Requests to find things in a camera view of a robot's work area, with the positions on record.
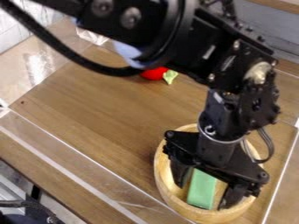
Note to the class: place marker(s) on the black table clamp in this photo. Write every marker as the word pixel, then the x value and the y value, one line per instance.
pixel 36 210

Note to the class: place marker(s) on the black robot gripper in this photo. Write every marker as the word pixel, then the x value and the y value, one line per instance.
pixel 224 159

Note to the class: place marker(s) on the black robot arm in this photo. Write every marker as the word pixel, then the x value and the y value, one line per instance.
pixel 182 35

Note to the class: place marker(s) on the clear acrylic corner bracket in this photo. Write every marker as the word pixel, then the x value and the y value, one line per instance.
pixel 90 36

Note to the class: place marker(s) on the green rectangular block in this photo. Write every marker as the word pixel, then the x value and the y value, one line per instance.
pixel 202 190

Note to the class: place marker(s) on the brown wooden bowl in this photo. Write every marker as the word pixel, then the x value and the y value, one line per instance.
pixel 175 195

